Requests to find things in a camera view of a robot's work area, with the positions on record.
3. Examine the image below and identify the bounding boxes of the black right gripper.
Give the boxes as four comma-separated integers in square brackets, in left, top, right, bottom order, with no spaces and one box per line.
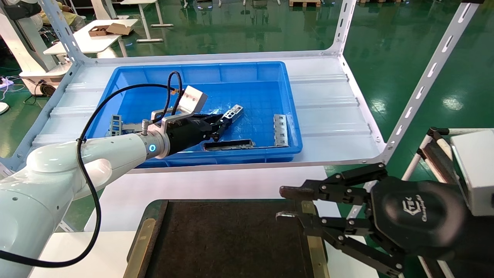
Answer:
[276,162,469,278]

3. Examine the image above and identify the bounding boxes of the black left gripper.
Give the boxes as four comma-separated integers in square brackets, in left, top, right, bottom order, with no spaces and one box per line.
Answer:
[165,113,234,157]

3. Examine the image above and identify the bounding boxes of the perforated grey metal part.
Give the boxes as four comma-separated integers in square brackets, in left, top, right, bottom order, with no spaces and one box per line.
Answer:
[223,104,244,125]

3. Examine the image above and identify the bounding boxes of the slotted flat metal part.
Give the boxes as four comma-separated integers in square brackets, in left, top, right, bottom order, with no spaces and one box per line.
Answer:
[273,114,289,147]

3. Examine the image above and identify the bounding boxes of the black container tray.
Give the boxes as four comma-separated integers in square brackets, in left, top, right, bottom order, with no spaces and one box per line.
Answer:
[123,199,328,278]

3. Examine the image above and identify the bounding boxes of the large blue plastic bin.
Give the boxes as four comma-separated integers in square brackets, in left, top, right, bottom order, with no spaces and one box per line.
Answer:
[84,61,303,168]

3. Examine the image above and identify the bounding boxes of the white metal shelf rack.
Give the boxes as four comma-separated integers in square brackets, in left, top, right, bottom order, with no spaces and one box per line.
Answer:
[0,0,485,182]

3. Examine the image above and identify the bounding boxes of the white desk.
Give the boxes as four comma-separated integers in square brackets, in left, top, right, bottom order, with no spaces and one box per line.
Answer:
[119,0,174,43]

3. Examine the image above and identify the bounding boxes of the open cardboard box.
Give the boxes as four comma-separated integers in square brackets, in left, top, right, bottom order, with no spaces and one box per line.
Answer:
[88,22,134,37]

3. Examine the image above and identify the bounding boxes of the white table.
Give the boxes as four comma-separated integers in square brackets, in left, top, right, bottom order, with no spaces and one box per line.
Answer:
[43,19,139,58]

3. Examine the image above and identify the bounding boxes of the person in yellow coat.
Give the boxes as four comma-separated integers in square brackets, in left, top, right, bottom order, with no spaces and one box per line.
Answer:
[39,1,86,31]

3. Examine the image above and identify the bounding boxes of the white wheeled robot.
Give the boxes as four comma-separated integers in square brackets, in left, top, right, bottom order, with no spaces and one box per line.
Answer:
[0,0,72,97]

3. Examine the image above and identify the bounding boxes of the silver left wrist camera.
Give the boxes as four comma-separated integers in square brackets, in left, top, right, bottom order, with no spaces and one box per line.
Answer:
[151,86,209,130]

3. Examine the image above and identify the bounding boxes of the dark rectangular frame part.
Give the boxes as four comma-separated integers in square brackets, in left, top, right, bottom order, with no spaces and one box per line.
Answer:
[203,139,256,151]

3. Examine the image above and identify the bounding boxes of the perforated metal bracket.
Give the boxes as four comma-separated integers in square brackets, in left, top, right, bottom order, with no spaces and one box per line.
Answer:
[110,114,123,136]

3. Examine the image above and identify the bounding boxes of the pipe frame cart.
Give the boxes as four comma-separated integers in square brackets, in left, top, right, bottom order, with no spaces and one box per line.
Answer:
[401,127,458,184]

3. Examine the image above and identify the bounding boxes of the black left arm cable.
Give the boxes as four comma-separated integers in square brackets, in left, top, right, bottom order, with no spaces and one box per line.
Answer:
[0,71,184,269]

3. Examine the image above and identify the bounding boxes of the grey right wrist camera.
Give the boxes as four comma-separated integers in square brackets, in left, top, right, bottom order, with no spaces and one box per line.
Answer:
[450,129,494,217]

